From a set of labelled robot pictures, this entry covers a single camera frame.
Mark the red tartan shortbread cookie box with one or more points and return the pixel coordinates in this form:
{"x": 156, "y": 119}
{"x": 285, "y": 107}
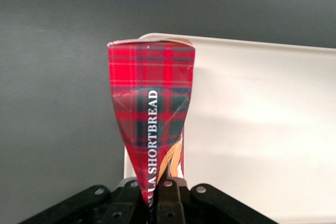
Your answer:
{"x": 155, "y": 108}

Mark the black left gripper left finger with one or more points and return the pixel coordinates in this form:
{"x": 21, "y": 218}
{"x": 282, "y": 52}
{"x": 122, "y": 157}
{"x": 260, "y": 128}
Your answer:
{"x": 86, "y": 208}

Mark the cream rectangular plastic tray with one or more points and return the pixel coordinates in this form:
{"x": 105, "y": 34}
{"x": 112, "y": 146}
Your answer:
{"x": 257, "y": 119}

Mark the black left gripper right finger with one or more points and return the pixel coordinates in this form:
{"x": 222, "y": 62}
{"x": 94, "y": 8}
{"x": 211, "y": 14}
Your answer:
{"x": 210, "y": 205}

